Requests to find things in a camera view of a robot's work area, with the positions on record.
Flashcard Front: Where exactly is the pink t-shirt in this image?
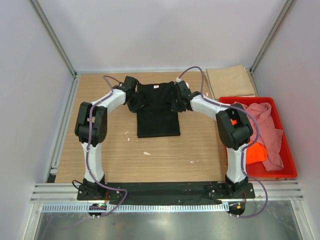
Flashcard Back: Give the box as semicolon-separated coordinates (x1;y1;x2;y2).
241;102;284;172

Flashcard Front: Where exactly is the black t-shirt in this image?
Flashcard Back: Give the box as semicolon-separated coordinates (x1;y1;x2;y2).
133;81;181;138

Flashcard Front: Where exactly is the white slotted cable duct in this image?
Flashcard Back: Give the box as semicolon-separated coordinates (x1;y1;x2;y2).
41;202;229;214

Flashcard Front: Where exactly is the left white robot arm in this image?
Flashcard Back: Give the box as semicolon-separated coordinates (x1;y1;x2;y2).
74;86;138;200

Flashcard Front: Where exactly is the orange t-shirt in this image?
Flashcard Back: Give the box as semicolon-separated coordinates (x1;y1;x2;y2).
230;119;268;166

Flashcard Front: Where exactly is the red plastic bin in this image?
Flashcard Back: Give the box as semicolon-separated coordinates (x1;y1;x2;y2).
219;96;297;179

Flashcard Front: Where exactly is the folded beige t-shirt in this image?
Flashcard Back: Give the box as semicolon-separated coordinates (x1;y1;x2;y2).
204;64;257;100

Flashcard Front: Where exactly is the aluminium frame post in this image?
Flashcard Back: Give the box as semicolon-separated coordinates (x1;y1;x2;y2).
29;0;77;78
249;0;296;74

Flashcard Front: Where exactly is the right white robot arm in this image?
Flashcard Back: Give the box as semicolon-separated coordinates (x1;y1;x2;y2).
171;92;253;198

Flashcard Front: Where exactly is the left aluminium frame post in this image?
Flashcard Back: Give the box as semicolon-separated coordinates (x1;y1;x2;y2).
29;0;77;78

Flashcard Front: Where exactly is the right aluminium frame post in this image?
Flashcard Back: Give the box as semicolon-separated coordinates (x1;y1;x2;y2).
249;0;296;74

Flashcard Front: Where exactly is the purple cable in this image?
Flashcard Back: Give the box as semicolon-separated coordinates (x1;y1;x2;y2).
85;74;128;217
175;65;269;219

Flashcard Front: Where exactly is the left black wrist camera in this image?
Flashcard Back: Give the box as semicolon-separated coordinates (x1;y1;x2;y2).
118;76;139;92

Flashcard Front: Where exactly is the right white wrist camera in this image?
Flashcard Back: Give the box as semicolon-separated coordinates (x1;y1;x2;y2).
175;77;191;97

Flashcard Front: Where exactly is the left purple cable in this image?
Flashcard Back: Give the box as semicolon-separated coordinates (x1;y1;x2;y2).
85;74;128;217

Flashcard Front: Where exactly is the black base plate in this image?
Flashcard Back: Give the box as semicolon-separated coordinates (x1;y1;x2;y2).
72;180;256;206

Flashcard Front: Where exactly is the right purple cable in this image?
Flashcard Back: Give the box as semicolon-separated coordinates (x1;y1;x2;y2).
175;65;269;219

